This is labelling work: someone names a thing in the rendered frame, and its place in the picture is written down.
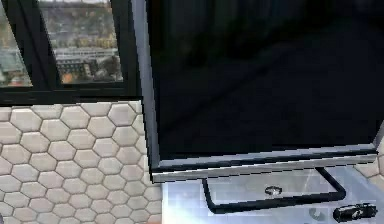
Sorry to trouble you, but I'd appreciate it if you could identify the black framed window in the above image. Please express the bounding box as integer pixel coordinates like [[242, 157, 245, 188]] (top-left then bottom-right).
[[0, 0, 142, 107]]

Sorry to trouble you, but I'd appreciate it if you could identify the silver framed television set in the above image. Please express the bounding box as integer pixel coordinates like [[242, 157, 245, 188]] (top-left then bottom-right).
[[130, 0, 384, 215]]

